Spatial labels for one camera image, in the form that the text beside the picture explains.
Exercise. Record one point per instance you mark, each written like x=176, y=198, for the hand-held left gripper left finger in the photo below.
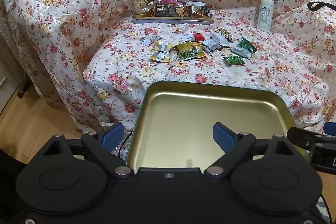
x=113, y=134

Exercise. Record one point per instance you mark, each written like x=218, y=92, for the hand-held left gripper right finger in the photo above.
x=223, y=137

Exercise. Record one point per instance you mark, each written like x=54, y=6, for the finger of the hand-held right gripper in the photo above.
x=299, y=136
x=330, y=127

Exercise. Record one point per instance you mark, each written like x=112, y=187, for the gold tin tray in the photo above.
x=183, y=121

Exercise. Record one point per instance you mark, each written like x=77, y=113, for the small green candy packet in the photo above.
x=233, y=60

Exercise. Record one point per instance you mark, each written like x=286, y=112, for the yellow green snack packet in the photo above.
x=191, y=54

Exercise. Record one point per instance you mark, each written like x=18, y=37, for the green white snack packet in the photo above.
x=244, y=48

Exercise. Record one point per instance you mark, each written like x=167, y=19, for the white dark-print snack packet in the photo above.
x=210, y=45

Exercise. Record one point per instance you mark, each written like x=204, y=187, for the yellow silver snack packet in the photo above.
x=160, y=53

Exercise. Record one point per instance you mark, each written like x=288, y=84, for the plain white long packet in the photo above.
x=220, y=39

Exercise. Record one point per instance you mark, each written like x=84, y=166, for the silver white snack packet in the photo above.
x=150, y=39

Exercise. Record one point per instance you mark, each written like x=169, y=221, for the gold black patterned packet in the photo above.
x=227, y=34

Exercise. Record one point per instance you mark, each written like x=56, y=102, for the red white snack packet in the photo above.
x=197, y=37

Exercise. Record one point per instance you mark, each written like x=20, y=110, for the white cartoon cat bottle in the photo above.
x=265, y=16

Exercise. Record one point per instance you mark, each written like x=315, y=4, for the grey tin tray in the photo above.
x=170, y=21

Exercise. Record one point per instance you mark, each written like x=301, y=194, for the pile of assorted candies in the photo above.
x=199, y=10

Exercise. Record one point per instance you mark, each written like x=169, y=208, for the floral sofa cover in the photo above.
x=78, y=3

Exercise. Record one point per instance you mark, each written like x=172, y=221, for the black biscuit packet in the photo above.
x=170, y=10

